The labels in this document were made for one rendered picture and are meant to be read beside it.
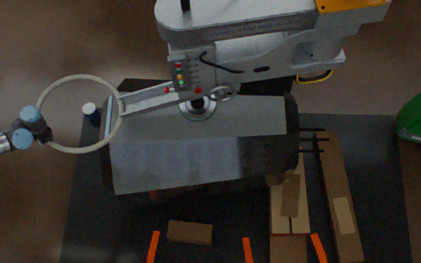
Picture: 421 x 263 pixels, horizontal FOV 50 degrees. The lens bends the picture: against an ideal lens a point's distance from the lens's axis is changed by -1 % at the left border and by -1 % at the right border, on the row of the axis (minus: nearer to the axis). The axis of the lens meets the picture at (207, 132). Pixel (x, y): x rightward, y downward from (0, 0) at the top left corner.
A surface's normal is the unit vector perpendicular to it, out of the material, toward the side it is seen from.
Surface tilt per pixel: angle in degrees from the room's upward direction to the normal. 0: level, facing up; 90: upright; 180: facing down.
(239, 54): 4
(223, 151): 45
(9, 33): 0
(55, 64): 0
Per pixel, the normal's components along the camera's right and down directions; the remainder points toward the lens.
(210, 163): 0.00, 0.36
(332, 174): -0.04, -0.40
